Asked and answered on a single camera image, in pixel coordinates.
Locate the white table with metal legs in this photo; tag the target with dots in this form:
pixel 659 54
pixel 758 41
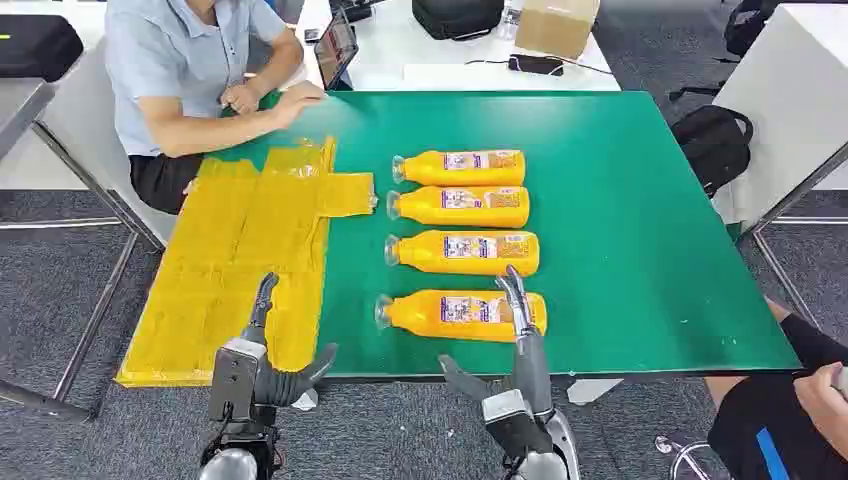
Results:
pixel 76 126
pixel 788 99

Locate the white table foot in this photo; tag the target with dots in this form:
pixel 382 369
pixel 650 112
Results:
pixel 307 401
pixel 593 391

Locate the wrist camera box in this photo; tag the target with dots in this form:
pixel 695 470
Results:
pixel 510 414
pixel 233 381

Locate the grey handheld device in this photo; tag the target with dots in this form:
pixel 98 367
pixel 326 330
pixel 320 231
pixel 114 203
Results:
pixel 842 381

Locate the grey table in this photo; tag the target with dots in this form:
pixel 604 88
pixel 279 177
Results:
pixel 20 106

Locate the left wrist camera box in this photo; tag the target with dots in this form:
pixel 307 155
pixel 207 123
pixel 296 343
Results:
pixel 233 381

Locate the orange drink bottle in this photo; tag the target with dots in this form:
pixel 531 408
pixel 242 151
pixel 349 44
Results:
pixel 424 254
pixel 430 171
pixel 417 316
pixel 424 208

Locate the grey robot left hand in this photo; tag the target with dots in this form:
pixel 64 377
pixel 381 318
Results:
pixel 281 389

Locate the yellow sheet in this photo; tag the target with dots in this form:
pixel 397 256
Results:
pixel 218 265

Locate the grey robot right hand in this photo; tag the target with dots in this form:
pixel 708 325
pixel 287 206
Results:
pixel 533 371

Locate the green mat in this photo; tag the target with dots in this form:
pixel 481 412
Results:
pixel 609 225

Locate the black carry bag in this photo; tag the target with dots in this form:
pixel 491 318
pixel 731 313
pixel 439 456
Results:
pixel 457 16

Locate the clear plastic water bottle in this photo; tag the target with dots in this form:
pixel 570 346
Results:
pixel 510 23

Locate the cardboard box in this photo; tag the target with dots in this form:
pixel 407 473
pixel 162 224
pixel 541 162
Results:
pixel 555 26

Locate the chrome stool base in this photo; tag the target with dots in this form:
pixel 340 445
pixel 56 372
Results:
pixel 682 457

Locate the person's left hand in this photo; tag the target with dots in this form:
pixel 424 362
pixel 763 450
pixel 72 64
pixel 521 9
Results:
pixel 242 99

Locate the person's right hand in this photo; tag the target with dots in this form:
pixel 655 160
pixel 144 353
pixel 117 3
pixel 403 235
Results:
pixel 298 102

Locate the black soft case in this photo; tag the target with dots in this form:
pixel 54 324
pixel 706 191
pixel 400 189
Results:
pixel 36 46

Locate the person's hand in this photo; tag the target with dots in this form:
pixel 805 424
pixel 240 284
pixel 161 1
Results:
pixel 821 404

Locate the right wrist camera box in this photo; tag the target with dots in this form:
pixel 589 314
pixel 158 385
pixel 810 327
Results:
pixel 510 414

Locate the black tablet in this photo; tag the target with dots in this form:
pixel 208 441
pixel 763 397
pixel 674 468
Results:
pixel 336 48

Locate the black backpack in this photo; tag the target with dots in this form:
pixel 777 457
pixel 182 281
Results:
pixel 712 149

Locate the person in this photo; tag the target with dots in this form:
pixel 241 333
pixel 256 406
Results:
pixel 172 53
pixel 768 437

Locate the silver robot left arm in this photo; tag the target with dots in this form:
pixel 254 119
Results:
pixel 228 467

